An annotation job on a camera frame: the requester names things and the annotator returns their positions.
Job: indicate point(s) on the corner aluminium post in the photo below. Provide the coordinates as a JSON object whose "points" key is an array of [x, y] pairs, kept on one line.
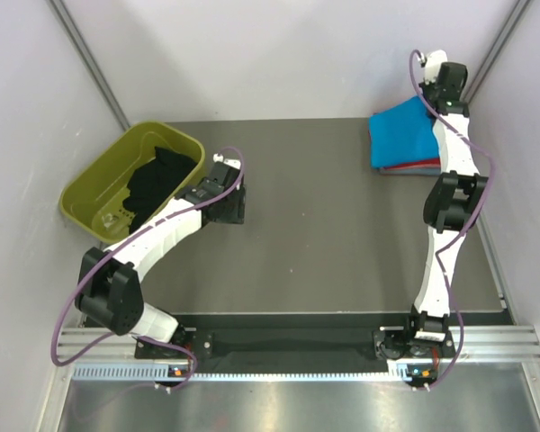
{"points": [[502, 37], [78, 41]]}

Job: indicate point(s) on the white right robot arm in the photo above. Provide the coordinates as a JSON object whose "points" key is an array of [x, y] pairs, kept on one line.
{"points": [[439, 116]]}

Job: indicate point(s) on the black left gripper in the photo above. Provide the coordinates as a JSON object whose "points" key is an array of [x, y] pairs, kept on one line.
{"points": [[236, 216]]}

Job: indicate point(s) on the white slotted cable duct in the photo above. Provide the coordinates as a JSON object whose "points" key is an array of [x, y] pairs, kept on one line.
{"points": [[173, 373]]}

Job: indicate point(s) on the black t shirt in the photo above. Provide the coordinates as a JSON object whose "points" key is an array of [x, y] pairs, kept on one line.
{"points": [[152, 183]]}

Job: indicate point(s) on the red folded t shirt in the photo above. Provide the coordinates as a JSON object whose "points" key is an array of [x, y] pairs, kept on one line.
{"points": [[432, 162]]}

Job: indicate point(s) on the right corner aluminium post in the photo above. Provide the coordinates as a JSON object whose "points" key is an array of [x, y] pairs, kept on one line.
{"points": [[502, 37]]}

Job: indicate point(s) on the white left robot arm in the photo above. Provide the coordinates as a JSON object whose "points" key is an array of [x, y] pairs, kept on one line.
{"points": [[109, 287]]}

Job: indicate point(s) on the blue t shirt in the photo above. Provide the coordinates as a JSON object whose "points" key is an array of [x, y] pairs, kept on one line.
{"points": [[410, 115]]}

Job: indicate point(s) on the left corner aluminium post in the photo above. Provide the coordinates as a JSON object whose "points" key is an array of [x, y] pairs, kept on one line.
{"points": [[78, 41]]}

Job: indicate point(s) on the olive green plastic bin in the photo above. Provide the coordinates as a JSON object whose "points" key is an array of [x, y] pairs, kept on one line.
{"points": [[93, 200]]}

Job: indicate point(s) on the aluminium frame rail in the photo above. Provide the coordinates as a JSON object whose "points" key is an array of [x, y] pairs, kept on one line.
{"points": [[493, 385]]}

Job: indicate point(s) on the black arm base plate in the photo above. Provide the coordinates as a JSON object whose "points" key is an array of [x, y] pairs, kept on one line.
{"points": [[363, 342]]}

